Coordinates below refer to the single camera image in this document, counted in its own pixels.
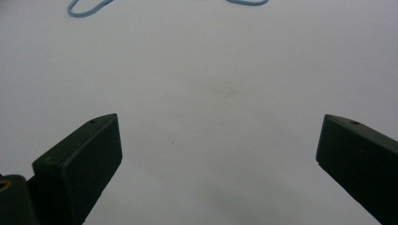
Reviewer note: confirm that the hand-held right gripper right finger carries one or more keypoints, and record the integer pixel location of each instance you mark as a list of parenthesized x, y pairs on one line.
[(359, 156)]

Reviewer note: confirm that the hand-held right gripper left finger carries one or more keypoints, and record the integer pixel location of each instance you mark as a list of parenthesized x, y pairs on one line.
[(78, 168)]

